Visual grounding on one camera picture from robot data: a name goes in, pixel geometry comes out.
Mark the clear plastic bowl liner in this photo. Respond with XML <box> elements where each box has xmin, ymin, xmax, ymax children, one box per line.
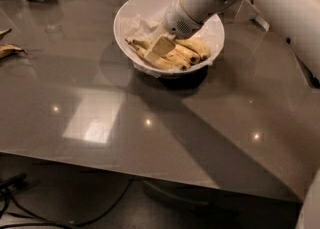
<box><xmin>119</xmin><ymin>0</ymin><xmax>222</xmax><ymax>78</ymax></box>

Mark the white bowl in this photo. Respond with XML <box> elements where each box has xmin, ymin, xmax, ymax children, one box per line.
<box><xmin>113</xmin><ymin>0</ymin><xmax>226</xmax><ymax>78</ymax></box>

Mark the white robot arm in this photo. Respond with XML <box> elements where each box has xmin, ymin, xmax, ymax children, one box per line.
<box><xmin>163</xmin><ymin>0</ymin><xmax>320</xmax><ymax>229</ymax></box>

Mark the banana peel on left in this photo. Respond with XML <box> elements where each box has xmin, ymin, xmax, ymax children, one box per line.
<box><xmin>0</xmin><ymin>44</ymin><xmax>24</xmax><ymax>59</ymax></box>

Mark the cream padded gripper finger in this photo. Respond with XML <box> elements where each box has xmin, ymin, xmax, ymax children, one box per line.
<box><xmin>144</xmin><ymin>35</ymin><xmax>175</xmax><ymax>62</ymax></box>
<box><xmin>150</xmin><ymin>23</ymin><xmax>167</xmax><ymax>49</ymax></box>

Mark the rear yellow banana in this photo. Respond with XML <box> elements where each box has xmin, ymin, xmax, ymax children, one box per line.
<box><xmin>176</xmin><ymin>37</ymin><xmax>211</xmax><ymax>61</ymax></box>

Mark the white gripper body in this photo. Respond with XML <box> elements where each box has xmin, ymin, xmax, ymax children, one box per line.
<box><xmin>162</xmin><ymin>0</ymin><xmax>202</xmax><ymax>39</ymax></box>

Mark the front yellow banana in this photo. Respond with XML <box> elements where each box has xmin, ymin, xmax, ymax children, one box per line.
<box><xmin>126</xmin><ymin>40</ymin><xmax>187</xmax><ymax>71</ymax></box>

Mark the white angled stand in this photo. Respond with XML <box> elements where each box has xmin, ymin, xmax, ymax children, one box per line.
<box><xmin>224</xmin><ymin>0</ymin><xmax>270</xmax><ymax>32</ymax></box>

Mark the yellow banana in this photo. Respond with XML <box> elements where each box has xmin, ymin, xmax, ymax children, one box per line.
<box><xmin>133</xmin><ymin>39</ymin><xmax>191</xmax><ymax>70</ymax></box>
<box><xmin>175</xmin><ymin>44</ymin><xmax>200</xmax><ymax>65</ymax></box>
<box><xmin>126</xmin><ymin>40</ymin><xmax>187</xmax><ymax>71</ymax></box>
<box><xmin>176</xmin><ymin>37</ymin><xmax>211</xmax><ymax>61</ymax></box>

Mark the black cable on floor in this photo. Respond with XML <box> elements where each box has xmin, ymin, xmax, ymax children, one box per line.
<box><xmin>0</xmin><ymin>172</ymin><xmax>135</xmax><ymax>229</ymax></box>

